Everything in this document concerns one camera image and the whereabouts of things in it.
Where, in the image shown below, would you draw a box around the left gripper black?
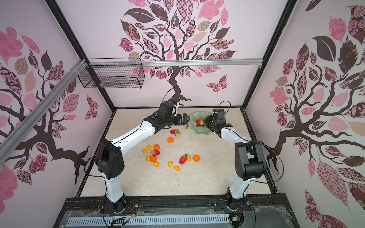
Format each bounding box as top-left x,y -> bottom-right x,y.
164,113 -> 190,126

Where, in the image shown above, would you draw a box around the light green wavy fruit bowl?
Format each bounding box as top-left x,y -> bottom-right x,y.
188,111 -> 212,135

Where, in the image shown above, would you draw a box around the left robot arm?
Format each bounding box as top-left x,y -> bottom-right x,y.
95,101 -> 190,213

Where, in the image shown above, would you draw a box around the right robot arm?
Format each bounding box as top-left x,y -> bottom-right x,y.
203,108 -> 267,211

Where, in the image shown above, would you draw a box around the strawberry in fruit cluster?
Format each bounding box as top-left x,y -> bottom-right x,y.
151,150 -> 160,156

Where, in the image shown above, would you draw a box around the orange front right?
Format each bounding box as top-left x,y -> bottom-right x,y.
193,155 -> 200,162

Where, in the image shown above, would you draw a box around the orange bottom of cluster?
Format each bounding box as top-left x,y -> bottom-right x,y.
150,156 -> 157,162

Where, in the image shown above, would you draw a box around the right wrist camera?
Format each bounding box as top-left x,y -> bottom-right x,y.
213,108 -> 225,124

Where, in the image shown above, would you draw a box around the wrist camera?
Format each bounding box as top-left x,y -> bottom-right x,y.
169,100 -> 180,110
213,108 -> 225,124

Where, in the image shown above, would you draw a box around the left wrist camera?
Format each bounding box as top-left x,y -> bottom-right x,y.
169,100 -> 180,110

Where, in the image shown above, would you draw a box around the black wire basket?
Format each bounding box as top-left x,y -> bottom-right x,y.
78,57 -> 145,89

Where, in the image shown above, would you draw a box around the aluminium rail back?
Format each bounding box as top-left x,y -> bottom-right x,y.
88,59 -> 263,67

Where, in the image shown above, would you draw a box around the aluminium rail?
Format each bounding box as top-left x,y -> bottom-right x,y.
1,59 -> 87,164
88,59 -> 263,67

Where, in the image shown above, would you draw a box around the white vented cable duct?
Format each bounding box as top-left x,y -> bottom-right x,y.
62,214 -> 231,228

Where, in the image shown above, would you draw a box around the black base frame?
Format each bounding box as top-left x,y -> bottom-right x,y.
54,193 -> 299,228

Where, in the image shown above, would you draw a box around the aluminium rail left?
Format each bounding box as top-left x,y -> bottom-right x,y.
1,59 -> 87,164

